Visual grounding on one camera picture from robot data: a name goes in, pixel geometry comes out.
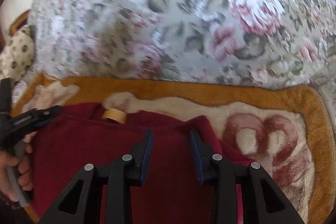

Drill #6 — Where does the cream spotted pillow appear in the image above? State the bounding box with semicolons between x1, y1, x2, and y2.
1;24;35;85

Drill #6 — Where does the wooden chair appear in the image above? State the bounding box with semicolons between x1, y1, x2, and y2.
9;10;30;37

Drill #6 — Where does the person's left hand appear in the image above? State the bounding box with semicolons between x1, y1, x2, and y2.
1;132;37;207

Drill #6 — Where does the dark red knit garment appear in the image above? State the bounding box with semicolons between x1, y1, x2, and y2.
31;103;251;223

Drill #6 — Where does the orange floral plush blanket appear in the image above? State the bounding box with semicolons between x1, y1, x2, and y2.
13;74;335;223

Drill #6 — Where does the grey floral bed cover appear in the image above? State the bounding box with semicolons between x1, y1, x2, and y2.
15;0;335;119

